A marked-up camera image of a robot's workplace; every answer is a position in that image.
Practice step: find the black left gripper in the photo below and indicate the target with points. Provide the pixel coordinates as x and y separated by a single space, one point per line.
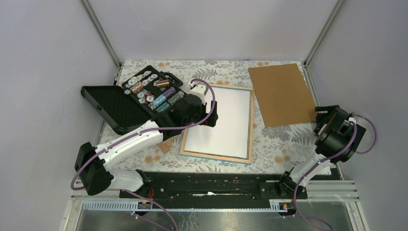
211 121

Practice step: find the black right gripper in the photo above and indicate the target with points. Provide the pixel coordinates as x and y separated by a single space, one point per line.
320 115

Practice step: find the hot air balloon photo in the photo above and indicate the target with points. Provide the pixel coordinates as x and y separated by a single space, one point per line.
229 127

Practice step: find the brown cardboard backing board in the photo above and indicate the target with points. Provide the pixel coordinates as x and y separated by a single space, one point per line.
282 95

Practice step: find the wooden picture frame blue edge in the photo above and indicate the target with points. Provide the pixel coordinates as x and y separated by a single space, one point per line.
251 127

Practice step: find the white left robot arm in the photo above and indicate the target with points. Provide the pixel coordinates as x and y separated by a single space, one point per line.
95 166

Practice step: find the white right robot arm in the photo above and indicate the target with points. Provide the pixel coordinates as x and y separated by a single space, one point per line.
326 154

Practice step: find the blue green poker chip stack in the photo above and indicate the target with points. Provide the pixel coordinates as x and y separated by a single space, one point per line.
175 98

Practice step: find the small wooden block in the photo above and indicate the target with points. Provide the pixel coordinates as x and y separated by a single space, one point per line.
163 147
169 142

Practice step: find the floral patterned table mat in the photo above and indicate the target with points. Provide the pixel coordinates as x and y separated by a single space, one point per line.
275 149

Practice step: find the copper poker chip stack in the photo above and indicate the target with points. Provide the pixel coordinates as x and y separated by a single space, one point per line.
162 84

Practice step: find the black poker chip case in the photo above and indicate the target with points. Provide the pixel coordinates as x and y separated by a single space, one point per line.
121 107

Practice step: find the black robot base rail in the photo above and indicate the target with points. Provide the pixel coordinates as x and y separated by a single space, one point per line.
175 190

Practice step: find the aluminium corner post right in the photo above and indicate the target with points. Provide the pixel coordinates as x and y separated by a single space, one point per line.
332 16

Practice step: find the aluminium corner post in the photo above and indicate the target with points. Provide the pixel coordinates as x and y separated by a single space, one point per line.
332 16
86 4

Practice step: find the aluminium corner post left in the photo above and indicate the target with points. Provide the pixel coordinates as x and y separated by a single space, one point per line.
86 4

